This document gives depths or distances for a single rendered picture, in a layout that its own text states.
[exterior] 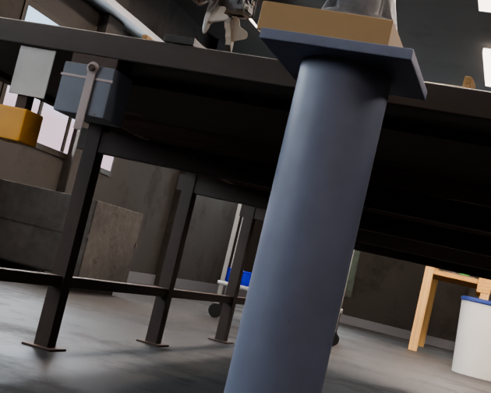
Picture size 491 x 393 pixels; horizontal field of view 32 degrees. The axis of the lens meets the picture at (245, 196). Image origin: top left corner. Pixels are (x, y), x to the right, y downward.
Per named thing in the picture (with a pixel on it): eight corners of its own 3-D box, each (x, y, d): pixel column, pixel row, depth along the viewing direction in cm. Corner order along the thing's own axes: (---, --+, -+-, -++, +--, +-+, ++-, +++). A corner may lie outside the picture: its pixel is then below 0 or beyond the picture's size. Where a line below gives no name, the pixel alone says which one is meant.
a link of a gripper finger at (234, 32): (245, 54, 223) (243, 19, 218) (225, 52, 225) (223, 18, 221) (251, 51, 225) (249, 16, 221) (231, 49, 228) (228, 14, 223)
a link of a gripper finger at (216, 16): (217, 25, 207) (234, 3, 213) (196, 23, 210) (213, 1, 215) (220, 36, 210) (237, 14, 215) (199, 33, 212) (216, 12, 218)
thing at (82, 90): (97, 132, 197) (116, 56, 198) (45, 122, 201) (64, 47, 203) (118, 143, 208) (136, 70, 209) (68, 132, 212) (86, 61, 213)
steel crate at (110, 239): (17, 270, 712) (37, 190, 717) (126, 298, 681) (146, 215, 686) (-41, 263, 636) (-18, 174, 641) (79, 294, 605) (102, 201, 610)
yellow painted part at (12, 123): (18, 141, 204) (43, 45, 206) (-13, 135, 207) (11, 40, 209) (36, 148, 212) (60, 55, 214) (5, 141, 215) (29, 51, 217)
